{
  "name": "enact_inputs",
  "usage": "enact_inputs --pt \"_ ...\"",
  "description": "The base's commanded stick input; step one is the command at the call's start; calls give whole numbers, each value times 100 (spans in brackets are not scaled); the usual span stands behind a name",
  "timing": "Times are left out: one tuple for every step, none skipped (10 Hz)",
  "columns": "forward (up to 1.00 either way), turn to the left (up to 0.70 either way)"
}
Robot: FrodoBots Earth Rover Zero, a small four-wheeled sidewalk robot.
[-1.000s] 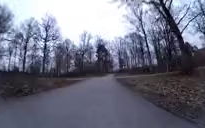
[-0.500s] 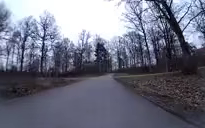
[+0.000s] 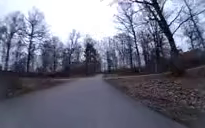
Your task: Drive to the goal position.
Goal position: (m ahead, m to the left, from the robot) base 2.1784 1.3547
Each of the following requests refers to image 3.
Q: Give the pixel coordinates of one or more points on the dark evergreen tree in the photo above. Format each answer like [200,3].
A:
[91,55]

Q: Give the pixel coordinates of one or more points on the grey asphalt path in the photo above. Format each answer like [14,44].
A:
[90,106]

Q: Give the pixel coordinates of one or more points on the wood of bare trees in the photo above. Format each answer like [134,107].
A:
[33,46]

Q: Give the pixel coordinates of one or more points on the large bare leaning tree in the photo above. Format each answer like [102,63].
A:
[168,36]

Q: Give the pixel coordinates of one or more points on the leaf-covered ground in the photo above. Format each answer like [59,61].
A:
[170,93]

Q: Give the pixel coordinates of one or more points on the dark grassy verge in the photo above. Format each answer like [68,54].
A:
[20,85]

